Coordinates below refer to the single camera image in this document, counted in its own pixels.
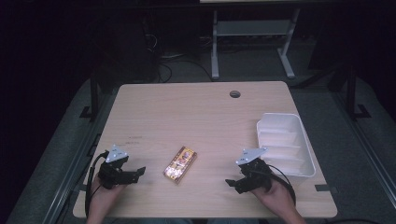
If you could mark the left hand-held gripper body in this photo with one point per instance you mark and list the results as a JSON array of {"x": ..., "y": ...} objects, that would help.
[{"x": 115, "y": 168}]

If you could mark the yellow printed snack box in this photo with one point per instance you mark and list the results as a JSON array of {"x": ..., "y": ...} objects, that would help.
[{"x": 180, "y": 165}]

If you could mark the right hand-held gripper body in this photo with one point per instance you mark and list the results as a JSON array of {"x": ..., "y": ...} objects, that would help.
[{"x": 253, "y": 172}]

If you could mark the black metal stand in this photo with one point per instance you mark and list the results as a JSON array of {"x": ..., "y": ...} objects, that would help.
[
  {"x": 352, "y": 96},
  {"x": 94, "y": 99}
]

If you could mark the white divided plastic bin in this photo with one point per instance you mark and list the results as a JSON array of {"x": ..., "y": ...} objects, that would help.
[{"x": 285, "y": 146}]

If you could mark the white metal table frame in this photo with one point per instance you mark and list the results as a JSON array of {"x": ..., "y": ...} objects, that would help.
[{"x": 253, "y": 28}]

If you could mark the dark tape strip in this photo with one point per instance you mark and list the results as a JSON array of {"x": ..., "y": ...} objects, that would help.
[
  {"x": 322, "y": 187},
  {"x": 80, "y": 187}
]

